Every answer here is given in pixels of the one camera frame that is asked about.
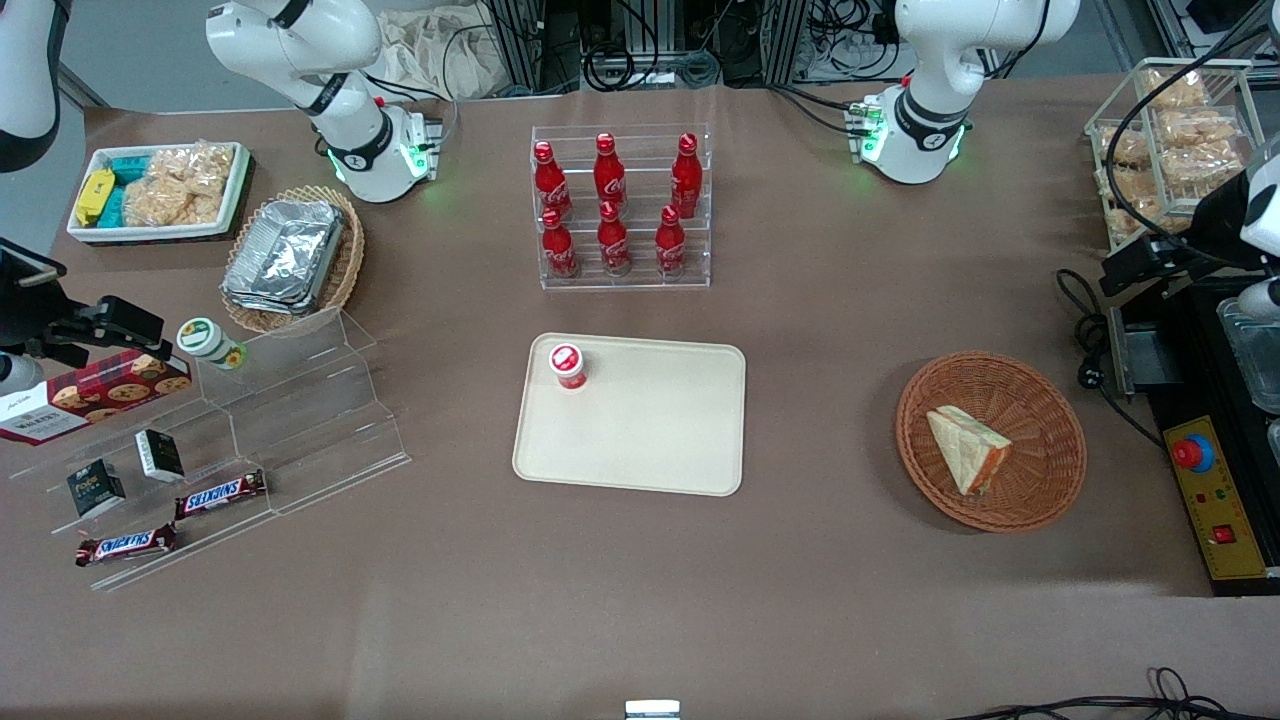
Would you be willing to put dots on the green lid yogurt cup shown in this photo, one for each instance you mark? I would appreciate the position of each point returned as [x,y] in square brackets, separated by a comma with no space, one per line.
[205,340]

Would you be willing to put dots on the white rectangular snack bin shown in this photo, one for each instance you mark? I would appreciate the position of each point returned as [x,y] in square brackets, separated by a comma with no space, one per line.
[150,233]

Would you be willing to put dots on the small black carton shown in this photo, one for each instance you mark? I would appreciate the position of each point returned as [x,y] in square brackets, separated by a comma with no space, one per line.
[96,488]
[160,455]

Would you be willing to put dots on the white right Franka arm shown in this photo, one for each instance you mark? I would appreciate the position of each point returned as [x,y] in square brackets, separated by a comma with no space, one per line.
[350,130]

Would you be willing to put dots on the triangular sandwich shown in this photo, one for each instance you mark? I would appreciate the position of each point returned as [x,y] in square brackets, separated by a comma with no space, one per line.
[968,450]

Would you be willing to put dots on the stacked foil containers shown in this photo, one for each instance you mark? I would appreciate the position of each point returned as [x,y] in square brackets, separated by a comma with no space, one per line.
[285,255]

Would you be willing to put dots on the small silver edge bracket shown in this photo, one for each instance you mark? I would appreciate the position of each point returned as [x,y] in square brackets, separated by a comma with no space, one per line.
[652,710]

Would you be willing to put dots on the beige crumpled cloth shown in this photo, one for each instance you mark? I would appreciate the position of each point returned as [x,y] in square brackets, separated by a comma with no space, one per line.
[440,55]

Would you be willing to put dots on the yellow control panel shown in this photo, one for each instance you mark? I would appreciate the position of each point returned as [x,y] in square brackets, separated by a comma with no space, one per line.
[1225,500]

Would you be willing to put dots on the aluminium equipment rack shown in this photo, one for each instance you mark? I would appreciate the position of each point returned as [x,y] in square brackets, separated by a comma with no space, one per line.
[545,40]

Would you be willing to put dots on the beige plastic tray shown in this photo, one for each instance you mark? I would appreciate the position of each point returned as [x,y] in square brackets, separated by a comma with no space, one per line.
[650,430]

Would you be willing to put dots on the clear bag of crackers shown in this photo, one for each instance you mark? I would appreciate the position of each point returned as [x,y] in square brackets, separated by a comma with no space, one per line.
[180,188]

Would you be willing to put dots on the steel food pan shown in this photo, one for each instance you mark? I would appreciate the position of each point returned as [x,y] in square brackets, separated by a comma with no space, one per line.
[1255,360]

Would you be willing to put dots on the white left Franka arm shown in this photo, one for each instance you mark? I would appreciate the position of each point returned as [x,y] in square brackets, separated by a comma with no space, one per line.
[930,110]

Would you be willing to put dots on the yellow snack pack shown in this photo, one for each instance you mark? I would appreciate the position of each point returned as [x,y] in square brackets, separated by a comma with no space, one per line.
[94,197]

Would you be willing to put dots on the red tartan cookie box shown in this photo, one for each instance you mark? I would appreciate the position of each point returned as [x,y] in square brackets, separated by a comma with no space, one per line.
[90,395]

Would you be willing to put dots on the round brown wicker basket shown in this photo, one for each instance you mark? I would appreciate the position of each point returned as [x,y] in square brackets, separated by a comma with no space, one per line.
[1040,450]

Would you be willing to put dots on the red emergency stop button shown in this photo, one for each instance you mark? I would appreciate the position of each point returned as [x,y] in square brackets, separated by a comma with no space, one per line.
[1192,454]

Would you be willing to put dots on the red rocker switch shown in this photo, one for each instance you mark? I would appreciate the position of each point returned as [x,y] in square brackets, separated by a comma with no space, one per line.
[1224,534]

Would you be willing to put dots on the red lid yogurt cup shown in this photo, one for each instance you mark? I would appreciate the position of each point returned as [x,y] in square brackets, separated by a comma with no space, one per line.
[567,365]

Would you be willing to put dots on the bagged fried bread snack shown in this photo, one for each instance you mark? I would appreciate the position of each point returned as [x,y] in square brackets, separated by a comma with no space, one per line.
[1150,218]
[1195,168]
[1135,183]
[1128,148]
[1180,90]
[1200,128]

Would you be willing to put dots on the teal snack pack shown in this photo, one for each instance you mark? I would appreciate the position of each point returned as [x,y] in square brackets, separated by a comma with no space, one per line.
[114,208]
[130,168]

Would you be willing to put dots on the clear acrylic step shelf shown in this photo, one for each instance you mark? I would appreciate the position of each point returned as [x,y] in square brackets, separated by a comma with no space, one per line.
[320,430]

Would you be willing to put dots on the oval tan wicker basket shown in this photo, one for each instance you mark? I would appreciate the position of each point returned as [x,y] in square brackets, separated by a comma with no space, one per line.
[350,250]

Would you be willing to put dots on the black heating machine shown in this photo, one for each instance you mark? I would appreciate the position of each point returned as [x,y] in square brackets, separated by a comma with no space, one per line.
[1190,370]

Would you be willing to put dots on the clear acrylic bottle rack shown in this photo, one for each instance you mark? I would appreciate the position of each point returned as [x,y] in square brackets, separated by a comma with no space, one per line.
[640,280]

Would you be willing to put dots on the Snickers chocolate bar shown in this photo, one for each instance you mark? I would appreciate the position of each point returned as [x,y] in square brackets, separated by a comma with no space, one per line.
[125,545]
[220,494]

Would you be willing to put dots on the red cola bottle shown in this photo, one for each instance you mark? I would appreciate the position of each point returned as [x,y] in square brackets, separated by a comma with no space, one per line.
[550,185]
[613,245]
[560,250]
[609,175]
[670,248]
[686,180]

